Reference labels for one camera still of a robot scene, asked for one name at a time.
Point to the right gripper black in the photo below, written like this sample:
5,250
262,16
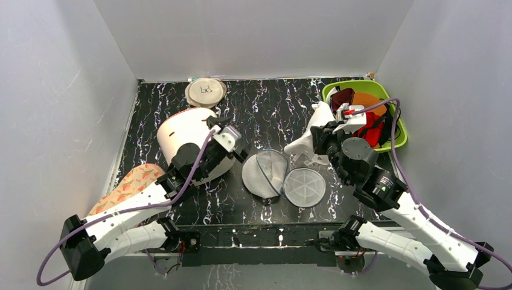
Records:
325,130

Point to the small beige round bra bag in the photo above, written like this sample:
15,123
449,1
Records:
205,92

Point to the dark red bra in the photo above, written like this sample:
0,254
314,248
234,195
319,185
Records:
344,96

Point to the pink floral flat laundry bag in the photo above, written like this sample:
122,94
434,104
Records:
135,181

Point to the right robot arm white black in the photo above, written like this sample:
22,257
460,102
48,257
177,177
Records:
448,262

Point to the red black bra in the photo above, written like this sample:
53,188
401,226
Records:
372,132

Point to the white bra from bag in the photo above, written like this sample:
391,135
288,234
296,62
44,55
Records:
305,145

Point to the white mesh laundry bag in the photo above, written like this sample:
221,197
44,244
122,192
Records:
267,174

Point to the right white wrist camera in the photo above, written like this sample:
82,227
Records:
349,118

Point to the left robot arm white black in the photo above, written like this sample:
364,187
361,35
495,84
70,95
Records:
87,244

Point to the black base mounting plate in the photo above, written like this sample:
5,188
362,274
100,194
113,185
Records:
267,244

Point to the large beige cylindrical laundry bag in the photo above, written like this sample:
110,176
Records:
188,126

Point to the orange black bra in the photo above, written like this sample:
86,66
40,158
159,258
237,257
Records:
367,100

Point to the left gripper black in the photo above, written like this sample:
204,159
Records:
220,122

